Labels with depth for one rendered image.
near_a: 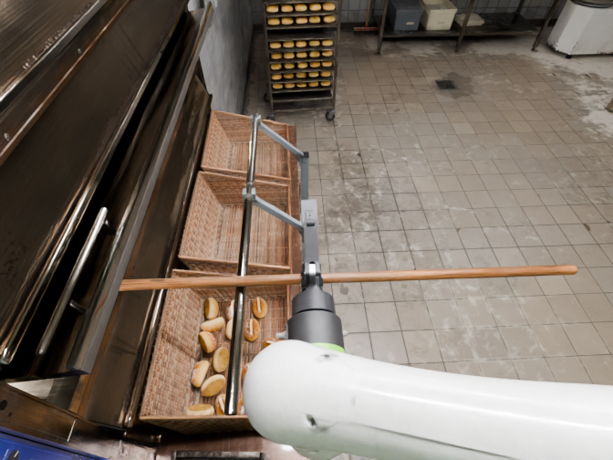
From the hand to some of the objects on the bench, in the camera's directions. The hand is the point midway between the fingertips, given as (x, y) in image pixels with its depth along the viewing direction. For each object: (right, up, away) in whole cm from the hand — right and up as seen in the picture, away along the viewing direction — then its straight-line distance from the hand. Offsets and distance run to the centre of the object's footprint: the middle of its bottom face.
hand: (308, 227), depth 71 cm
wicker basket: (-30, -54, +74) cm, 96 cm away
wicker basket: (-35, +38, +150) cm, 158 cm away
